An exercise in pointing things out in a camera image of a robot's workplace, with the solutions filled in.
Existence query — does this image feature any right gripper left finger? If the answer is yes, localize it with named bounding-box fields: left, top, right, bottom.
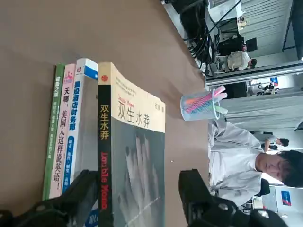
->
left=0, top=169, right=99, bottom=227

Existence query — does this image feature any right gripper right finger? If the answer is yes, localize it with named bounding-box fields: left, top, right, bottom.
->
left=178, top=168, right=294, bottom=227

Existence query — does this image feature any black and beige paperback book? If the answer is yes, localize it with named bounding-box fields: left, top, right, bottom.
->
left=97, top=61, right=166, bottom=227

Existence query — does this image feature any pink spine book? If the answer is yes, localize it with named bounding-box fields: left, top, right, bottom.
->
left=49, top=63, right=77, bottom=200

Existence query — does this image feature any green spine book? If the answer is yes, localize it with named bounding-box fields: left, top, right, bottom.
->
left=42, top=63, right=66, bottom=201

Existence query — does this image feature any white and blue book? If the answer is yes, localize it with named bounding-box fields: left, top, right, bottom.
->
left=62, top=58, right=99, bottom=227

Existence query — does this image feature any person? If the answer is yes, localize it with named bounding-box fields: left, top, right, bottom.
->
left=226, top=51, right=258, bottom=71
left=207, top=119, right=303, bottom=197
left=263, top=134, right=290, bottom=149

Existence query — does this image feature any translucent pen cup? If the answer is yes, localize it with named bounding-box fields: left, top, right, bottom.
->
left=180, top=91, right=222, bottom=122

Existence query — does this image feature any orange highlighter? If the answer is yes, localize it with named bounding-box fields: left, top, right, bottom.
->
left=186, top=99, right=206, bottom=106

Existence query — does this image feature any pink highlighter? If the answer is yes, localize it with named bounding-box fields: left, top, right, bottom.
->
left=187, top=86, right=226, bottom=114

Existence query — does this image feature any black computer monitor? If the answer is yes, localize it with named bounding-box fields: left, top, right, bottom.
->
left=219, top=36, right=244, bottom=56

